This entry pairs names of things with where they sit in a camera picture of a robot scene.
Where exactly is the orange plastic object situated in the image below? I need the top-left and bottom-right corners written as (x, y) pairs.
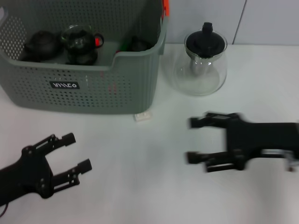
top-left (161, 0), bottom-right (170, 17)

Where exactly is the dark clay teapot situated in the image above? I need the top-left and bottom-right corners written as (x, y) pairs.
top-left (23, 29), bottom-right (64, 62)

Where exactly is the glass teapot with black lid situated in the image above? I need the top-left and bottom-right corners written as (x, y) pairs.
top-left (174, 22), bottom-right (228, 96)

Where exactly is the white building brick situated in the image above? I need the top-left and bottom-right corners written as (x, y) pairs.
top-left (134, 111), bottom-right (152, 122)

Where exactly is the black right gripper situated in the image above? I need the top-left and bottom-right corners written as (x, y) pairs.
top-left (185, 112), bottom-right (299, 173)

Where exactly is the glass teacup with black base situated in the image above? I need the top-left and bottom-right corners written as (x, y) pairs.
top-left (60, 24), bottom-right (105, 55)
top-left (127, 36), bottom-right (152, 52)
top-left (65, 48), bottom-right (99, 66)

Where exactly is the grey-green perforated storage bin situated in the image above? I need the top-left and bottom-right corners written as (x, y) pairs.
top-left (0, 0), bottom-right (169, 115)

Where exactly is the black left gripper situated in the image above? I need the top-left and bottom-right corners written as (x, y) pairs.
top-left (0, 133), bottom-right (93, 206)

